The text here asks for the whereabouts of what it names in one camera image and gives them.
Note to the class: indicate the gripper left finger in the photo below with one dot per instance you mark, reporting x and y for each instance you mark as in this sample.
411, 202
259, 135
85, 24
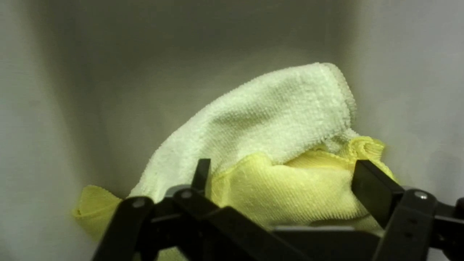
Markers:
203, 224

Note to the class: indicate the yellow microfibre cloth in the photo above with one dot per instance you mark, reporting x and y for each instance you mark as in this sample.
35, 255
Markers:
290, 192

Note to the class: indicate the white plastic container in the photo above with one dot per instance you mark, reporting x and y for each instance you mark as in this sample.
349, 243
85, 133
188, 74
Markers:
145, 54

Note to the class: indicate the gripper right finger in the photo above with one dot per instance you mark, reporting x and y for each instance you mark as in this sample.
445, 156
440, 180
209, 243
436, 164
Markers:
409, 224

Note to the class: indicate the white microfibre cloth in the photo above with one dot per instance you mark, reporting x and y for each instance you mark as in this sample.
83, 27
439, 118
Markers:
268, 119

